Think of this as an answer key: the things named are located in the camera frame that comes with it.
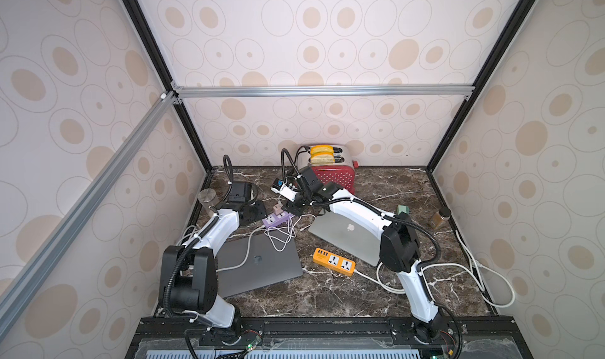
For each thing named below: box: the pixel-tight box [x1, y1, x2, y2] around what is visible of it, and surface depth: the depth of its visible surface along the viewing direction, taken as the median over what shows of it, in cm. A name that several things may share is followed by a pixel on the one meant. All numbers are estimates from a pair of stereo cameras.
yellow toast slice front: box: [310, 151, 335, 166], surface depth 99 cm
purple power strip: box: [261, 210, 296, 229], surface depth 99 cm
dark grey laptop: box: [217, 232, 304, 299], surface depth 90 cm
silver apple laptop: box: [308, 208, 383, 267], surface depth 95 cm
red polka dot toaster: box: [297, 144, 360, 195], surface depth 99 cm
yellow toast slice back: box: [310, 144, 335, 155], surface depth 101 cm
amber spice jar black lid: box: [431, 207, 452, 229], surface depth 94 cm
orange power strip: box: [312, 247, 357, 278], surface depth 88 cm
